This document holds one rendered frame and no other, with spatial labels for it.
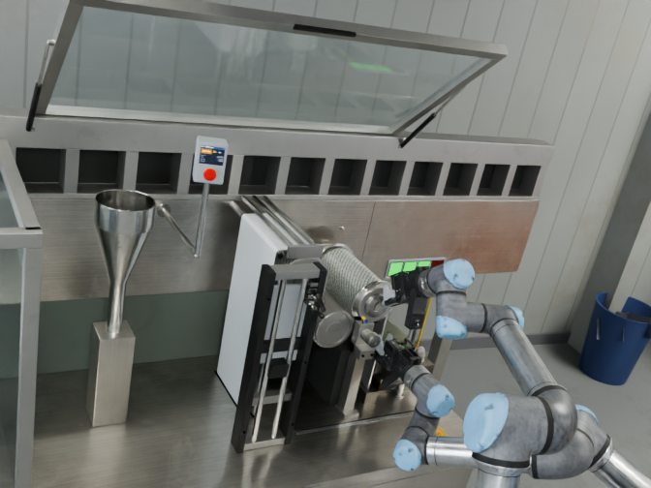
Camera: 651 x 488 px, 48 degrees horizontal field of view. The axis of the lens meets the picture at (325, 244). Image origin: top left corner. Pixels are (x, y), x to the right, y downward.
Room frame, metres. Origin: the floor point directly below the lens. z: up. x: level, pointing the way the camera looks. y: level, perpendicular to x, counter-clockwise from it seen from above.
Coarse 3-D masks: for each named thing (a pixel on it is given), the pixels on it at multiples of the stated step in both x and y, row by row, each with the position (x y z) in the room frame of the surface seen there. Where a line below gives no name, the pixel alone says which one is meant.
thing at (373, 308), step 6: (378, 294) 1.91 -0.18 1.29; (372, 300) 1.89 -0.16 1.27; (378, 300) 1.91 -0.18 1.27; (366, 306) 1.89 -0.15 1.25; (372, 306) 1.90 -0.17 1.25; (378, 306) 1.91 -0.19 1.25; (366, 312) 1.89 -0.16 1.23; (372, 312) 1.90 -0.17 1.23; (378, 312) 1.91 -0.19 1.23; (384, 312) 1.92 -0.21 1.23
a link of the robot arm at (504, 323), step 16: (496, 320) 1.63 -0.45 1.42; (512, 320) 1.62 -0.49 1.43; (496, 336) 1.59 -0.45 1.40; (512, 336) 1.56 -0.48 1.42; (512, 352) 1.51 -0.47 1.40; (528, 352) 1.49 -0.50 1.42; (512, 368) 1.47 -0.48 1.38; (528, 368) 1.44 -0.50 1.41; (544, 368) 1.45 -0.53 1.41; (528, 384) 1.40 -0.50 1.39; (544, 384) 1.38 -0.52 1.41; (560, 400) 1.31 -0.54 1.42; (560, 416) 1.26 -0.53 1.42; (576, 416) 1.30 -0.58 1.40; (560, 432) 1.24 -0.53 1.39; (560, 448) 1.24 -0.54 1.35
